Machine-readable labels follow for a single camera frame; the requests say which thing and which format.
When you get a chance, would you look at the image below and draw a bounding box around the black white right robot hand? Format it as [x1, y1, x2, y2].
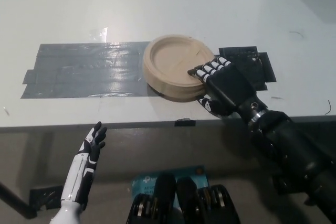
[187, 56, 269, 125]

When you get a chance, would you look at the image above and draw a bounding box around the beige paper plate stack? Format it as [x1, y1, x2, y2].
[143, 34, 216, 102]

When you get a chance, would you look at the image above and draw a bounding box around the black table leg bar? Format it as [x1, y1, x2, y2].
[0, 181, 36, 220]

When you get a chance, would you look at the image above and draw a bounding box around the grey duct tape patch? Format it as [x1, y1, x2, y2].
[19, 41, 159, 100]

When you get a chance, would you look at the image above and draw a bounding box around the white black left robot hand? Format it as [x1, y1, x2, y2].
[60, 121, 108, 205]

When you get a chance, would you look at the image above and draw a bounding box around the black tape patch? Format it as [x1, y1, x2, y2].
[218, 46, 277, 91]

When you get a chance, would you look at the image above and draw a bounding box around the teal router box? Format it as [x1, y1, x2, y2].
[131, 165, 212, 206]

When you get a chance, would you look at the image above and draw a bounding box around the clear tape piece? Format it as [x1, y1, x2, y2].
[89, 26, 109, 43]

